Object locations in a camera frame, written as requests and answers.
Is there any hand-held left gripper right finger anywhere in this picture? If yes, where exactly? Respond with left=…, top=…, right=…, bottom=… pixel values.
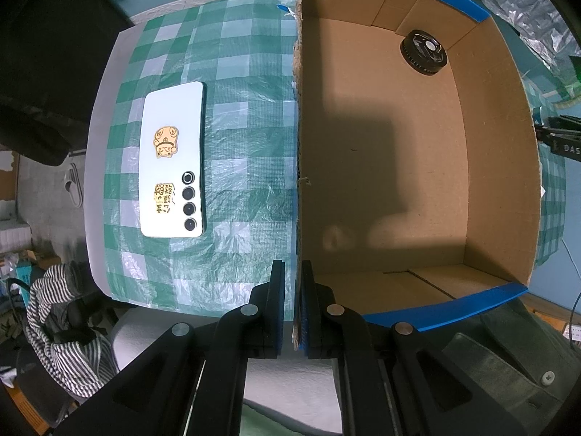
left=301, top=260, right=528, bottom=436

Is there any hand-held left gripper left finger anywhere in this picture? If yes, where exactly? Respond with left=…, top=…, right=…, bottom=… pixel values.
left=54, top=259, right=287, bottom=436

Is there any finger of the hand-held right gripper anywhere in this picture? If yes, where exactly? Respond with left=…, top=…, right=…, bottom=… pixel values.
left=533, top=126, right=581, bottom=161
left=547, top=115, right=581, bottom=132

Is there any black round ribbed cap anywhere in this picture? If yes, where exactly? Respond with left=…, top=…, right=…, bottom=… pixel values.
left=400, top=29, right=450, bottom=78

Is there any cardboard box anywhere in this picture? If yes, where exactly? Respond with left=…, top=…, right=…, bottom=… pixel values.
left=290, top=0, right=548, bottom=350

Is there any light green cloth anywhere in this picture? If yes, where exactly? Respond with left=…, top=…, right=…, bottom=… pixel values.
left=241, top=400, right=343, bottom=436

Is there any silver foil bag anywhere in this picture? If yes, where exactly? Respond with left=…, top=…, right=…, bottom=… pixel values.
left=470, top=0, right=581, bottom=101

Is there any green checkered plastic tablecloth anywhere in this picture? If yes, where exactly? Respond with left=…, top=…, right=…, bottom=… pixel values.
left=102, top=0, right=568, bottom=316

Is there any striped cloth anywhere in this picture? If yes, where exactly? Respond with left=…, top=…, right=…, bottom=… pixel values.
left=25, top=261, right=121, bottom=398

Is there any white smartphone with gold stickers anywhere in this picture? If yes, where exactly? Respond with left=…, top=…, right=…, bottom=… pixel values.
left=140, top=81, right=208, bottom=239

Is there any white slipper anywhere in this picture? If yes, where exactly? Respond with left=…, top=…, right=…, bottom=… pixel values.
left=64, top=168, right=85, bottom=208

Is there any brown cardboard piece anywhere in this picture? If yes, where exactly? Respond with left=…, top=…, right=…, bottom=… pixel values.
left=0, top=150, right=20, bottom=201

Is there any dark cloth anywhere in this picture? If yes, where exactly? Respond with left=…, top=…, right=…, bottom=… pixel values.
left=0, top=0, right=135, bottom=167

